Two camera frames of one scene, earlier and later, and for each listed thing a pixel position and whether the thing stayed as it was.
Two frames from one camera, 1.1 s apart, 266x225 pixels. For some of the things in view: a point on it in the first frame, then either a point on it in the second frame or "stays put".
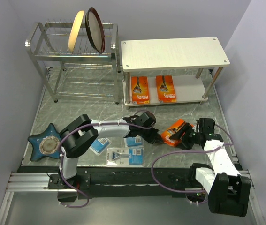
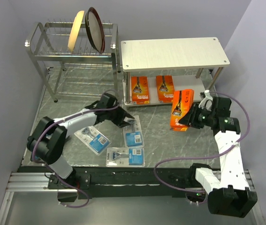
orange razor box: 140,91 stays put
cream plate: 76,26 stays put
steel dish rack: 74,75 stays put
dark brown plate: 95,29 stays put
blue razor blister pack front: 125,157 stays put
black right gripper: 187,128 → 189,119
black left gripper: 155,138 → 122,114
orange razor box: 166,135 → 183,99
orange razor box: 166,91 stays put
